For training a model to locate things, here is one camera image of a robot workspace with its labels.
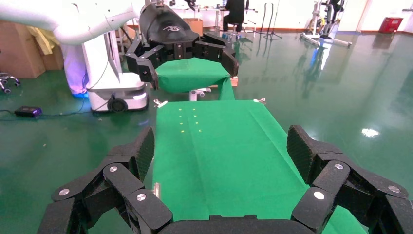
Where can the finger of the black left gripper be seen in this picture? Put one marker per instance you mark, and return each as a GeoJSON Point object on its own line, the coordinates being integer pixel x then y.
{"type": "Point", "coordinates": [222, 53]}
{"type": "Point", "coordinates": [145, 63]}

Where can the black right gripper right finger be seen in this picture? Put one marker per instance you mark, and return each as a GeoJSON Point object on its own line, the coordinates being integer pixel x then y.
{"type": "Point", "coordinates": [355, 190]}

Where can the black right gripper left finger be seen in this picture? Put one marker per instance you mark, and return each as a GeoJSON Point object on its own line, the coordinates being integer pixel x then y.
{"type": "Point", "coordinates": [96, 193]}

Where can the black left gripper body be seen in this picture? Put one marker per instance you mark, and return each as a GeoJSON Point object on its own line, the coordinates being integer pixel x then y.
{"type": "Point", "coordinates": [164, 29]}

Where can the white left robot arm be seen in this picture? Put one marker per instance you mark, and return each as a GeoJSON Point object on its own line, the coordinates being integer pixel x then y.
{"type": "Point", "coordinates": [80, 22]}

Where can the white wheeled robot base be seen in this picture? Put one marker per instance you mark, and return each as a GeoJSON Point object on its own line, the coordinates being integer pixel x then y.
{"type": "Point", "coordinates": [113, 88]}

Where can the open brown cardboard box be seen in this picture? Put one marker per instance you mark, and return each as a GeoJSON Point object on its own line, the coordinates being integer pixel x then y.
{"type": "Point", "coordinates": [193, 26]}

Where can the small brown cardboard box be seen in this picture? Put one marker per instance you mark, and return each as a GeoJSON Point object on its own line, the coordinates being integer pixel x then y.
{"type": "Point", "coordinates": [127, 32]}

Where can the low brown cardboard box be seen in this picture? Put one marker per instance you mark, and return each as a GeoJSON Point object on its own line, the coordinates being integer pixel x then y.
{"type": "Point", "coordinates": [53, 61]}

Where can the big brown cardboard box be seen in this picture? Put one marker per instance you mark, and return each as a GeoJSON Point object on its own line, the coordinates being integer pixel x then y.
{"type": "Point", "coordinates": [19, 51]}

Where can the red box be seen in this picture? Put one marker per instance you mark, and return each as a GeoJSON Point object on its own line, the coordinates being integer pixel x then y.
{"type": "Point", "coordinates": [390, 25]}

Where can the green drape cloth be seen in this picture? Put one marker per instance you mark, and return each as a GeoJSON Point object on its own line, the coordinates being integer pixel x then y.
{"type": "Point", "coordinates": [190, 76]}

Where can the seated person in black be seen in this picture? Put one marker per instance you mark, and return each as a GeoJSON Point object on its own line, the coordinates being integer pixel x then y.
{"type": "Point", "coordinates": [235, 14]}

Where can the silver binder clip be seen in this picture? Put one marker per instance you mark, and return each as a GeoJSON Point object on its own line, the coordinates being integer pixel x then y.
{"type": "Point", "coordinates": [160, 103]}
{"type": "Point", "coordinates": [259, 100]}
{"type": "Point", "coordinates": [156, 190]}

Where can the white desk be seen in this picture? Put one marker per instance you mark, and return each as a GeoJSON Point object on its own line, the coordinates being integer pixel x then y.
{"type": "Point", "coordinates": [209, 9]}

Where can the black tripod stand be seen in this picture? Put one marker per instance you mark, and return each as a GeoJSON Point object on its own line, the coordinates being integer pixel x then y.
{"type": "Point", "coordinates": [271, 32]}

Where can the person in white coverall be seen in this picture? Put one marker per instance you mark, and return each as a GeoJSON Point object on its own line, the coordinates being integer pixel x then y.
{"type": "Point", "coordinates": [74, 71]}

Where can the white exercise rig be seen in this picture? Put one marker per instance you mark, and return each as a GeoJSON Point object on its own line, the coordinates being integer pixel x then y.
{"type": "Point", "coordinates": [326, 29]}

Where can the yellow cloth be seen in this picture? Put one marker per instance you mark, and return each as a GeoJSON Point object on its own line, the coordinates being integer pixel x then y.
{"type": "Point", "coordinates": [42, 38]}

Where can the black power adapter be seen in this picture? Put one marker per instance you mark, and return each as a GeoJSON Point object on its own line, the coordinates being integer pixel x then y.
{"type": "Point", "coordinates": [28, 111]}

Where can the green tablecloth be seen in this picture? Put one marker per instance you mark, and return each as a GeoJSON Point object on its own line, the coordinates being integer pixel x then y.
{"type": "Point", "coordinates": [226, 161]}

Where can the office chair wheel base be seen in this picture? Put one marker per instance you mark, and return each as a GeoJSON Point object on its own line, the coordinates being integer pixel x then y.
{"type": "Point", "coordinates": [8, 82]}

